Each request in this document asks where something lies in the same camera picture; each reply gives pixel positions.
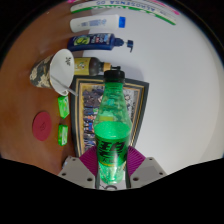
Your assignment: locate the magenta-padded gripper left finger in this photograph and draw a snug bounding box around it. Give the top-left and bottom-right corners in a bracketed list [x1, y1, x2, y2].
[57, 145, 101, 190]

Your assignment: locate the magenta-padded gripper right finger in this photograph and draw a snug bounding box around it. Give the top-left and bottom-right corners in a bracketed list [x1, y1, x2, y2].
[125, 145, 168, 190]

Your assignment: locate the green plastic drink bottle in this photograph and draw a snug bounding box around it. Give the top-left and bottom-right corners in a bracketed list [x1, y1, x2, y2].
[93, 69, 132, 185]

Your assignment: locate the small green pack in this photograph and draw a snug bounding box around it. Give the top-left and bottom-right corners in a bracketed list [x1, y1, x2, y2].
[57, 95, 71, 120]
[57, 124, 70, 147]

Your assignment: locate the flat round red coaster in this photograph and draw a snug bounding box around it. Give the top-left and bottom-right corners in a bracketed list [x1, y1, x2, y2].
[32, 110, 52, 142]

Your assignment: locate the framed group picture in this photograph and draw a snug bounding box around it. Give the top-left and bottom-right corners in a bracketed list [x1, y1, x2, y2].
[69, 74, 150, 158]

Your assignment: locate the metal spoon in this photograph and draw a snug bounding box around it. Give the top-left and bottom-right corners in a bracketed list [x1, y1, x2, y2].
[49, 74, 80, 98]

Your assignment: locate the brown pump bottle yellow label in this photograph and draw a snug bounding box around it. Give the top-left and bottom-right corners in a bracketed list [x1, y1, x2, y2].
[73, 56, 122, 77]

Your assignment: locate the dark blue pump bottle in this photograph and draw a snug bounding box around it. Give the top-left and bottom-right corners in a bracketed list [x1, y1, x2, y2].
[67, 32, 134, 53]

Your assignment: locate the white bottle with blue cap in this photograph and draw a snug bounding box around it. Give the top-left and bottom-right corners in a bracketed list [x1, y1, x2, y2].
[69, 13, 127, 34]

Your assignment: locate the pink and white tube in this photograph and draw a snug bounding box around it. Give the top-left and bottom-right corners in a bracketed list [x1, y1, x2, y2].
[66, 0, 182, 17]

